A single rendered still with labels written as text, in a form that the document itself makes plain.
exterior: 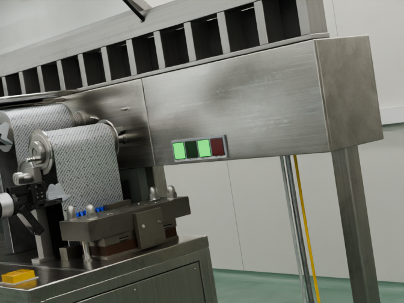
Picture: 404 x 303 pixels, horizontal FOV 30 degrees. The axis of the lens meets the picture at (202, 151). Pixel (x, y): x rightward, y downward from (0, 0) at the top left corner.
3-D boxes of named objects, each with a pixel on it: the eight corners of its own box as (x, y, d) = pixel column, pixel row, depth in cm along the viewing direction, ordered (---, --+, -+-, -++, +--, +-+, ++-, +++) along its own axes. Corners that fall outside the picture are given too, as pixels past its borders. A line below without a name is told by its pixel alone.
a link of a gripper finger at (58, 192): (73, 180, 239) (47, 186, 233) (76, 199, 239) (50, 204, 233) (67, 181, 241) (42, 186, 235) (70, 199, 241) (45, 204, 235)
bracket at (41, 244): (30, 263, 244) (14, 170, 243) (47, 258, 248) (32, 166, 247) (38, 264, 240) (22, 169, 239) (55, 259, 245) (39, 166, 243)
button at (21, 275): (2, 282, 217) (0, 274, 217) (23, 276, 222) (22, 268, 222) (13, 284, 212) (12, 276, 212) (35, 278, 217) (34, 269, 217)
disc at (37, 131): (32, 176, 248) (24, 131, 248) (33, 175, 248) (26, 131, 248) (56, 173, 237) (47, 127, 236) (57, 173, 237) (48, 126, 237)
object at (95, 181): (64, 221, 240) (55, 164, 239) (123, 206, 256) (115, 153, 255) (65, 221, 240) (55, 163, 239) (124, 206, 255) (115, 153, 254)
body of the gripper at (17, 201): (47, 180, 232) (12, 187, 224) (52, 207, 233) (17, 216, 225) (35, 181, 238) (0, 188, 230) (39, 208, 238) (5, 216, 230)
